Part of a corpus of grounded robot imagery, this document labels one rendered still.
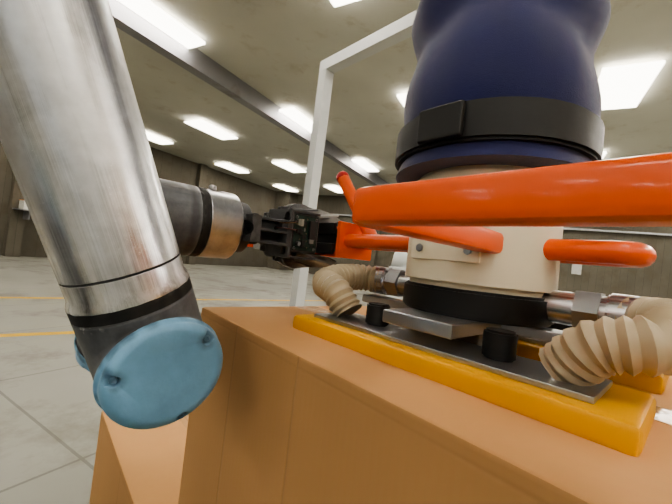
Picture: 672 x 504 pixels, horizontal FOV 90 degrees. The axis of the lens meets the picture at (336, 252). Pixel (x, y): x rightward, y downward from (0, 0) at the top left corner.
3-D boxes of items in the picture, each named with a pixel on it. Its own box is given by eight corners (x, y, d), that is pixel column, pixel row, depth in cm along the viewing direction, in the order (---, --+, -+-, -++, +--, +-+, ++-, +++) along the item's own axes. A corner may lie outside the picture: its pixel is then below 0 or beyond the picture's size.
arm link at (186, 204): (69, 248, 39) (79, 163, 39) (181, 256, 48) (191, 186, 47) (77, 261, 32) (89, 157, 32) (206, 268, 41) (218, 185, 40)
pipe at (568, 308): (670, 350, 38) (675, 299, 38) (649, 393, 21) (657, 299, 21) (412, 301, 63) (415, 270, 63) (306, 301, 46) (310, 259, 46)
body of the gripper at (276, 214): (318, 263, 51) (246, 257, 43) (287, 257, 58) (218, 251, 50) (324, 212, 51) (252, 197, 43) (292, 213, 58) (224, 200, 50)
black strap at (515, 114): (618, 184, 41) (621, 152, 42) (569, 113, 26) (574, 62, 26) (448, 196, 58) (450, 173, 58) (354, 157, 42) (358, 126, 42)
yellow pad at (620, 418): (655, 420, 26) (660, 355, 26) (640, 463, 19) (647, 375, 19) (345, 325, 51) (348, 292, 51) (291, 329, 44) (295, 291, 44)
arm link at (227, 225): (183, 253, 47) (191, 184, 47) (217, 256, 51) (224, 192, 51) (207, 259, 41) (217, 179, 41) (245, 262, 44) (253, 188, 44)
